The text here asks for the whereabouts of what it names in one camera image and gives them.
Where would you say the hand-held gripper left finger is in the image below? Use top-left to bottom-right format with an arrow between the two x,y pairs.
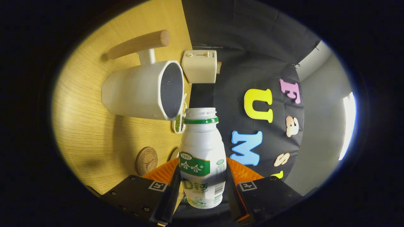
101,158 -> 182,227

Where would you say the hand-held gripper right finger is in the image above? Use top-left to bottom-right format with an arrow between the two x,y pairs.
226,157 -> 302,226

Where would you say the round cork coaster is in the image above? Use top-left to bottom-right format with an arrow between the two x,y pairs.
135,147 -> 158,176

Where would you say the white juice bottle green label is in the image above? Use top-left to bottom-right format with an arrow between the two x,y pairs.
179,108 -> 227,209

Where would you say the white cup wooden handle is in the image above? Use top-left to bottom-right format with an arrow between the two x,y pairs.
101,30 -> 185,121

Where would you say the white divided bean dish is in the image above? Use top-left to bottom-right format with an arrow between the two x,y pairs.
171,95 -> 187,134

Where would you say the wooden table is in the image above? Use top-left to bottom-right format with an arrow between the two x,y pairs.
51,0 -> 193,202

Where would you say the cream toaster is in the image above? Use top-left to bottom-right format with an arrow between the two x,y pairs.
181,50 -> 218,84

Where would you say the black backdrop cloth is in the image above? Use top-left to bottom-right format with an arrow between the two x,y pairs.
174,0 -> 322,221

